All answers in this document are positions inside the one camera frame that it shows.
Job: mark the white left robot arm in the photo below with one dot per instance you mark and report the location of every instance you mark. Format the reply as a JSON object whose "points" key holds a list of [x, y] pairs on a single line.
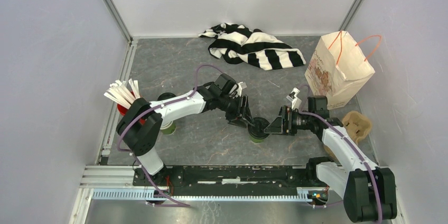
{"points": [[140, 126]]}

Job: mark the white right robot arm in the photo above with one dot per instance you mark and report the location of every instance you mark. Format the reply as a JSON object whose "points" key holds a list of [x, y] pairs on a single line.
{"points": [[368, 191]]}

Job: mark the aluminium frame rail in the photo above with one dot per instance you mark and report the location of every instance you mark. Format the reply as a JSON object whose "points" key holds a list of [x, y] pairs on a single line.
{"points": [[100, 174]]}

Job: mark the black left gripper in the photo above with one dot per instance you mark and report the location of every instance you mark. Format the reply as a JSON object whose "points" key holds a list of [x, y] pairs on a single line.
{"points": [[246, 113]]}

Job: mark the stack of green paper cups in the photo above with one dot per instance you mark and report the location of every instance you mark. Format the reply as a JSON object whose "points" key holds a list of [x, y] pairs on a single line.
{"points": [[168, 129]]}

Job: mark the red cup straw holder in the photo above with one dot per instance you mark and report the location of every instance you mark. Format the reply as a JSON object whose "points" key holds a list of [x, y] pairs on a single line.
{"points": [[123, 110]]}

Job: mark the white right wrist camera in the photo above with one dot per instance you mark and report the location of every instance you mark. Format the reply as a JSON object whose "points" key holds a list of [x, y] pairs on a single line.
{"points": [[294, 99]]}

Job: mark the brown pulp cup carrier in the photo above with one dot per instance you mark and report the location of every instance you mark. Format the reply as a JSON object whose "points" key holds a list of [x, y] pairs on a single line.
{"points": [[357, 125]]}

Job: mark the brown paper takeout bag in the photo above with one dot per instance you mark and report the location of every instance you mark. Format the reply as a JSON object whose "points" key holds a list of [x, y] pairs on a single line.
{"points": [[338, 68]]}

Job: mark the white slotted cable duct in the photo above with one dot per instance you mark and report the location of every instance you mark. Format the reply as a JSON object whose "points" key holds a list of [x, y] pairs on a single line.
{"points": [[151, 195]]}

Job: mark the black white striped cloth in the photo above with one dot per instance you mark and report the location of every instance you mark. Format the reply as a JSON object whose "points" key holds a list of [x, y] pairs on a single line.
{"points": [[236, 44]]}

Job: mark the green paper coffee cup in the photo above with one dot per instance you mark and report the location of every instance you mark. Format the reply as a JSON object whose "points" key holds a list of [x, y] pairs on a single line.
{"points": [[257, 139]]}

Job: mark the white wrapped straw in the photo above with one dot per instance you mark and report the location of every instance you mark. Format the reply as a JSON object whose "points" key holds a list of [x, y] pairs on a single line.
{"points": [[135, 87], [119, 99], [120, 86]]}

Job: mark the black plastic cup lid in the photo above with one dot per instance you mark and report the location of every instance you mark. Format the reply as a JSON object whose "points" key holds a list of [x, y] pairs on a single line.
{"points": [[258, 129]]}

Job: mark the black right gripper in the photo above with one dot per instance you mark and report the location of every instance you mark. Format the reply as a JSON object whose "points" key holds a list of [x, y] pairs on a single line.
{"points": [[279, 126]]}

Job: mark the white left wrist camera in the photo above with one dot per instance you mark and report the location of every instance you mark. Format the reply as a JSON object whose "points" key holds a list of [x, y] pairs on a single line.
{"points": [[239, 87]]}

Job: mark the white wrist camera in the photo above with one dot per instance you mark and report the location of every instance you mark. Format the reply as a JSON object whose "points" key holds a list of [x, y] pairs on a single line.
{"points": [[294, 99], [239, 87]]}

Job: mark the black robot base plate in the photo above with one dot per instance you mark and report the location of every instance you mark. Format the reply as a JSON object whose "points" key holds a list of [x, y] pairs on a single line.
{"points": [[284, 180]]}

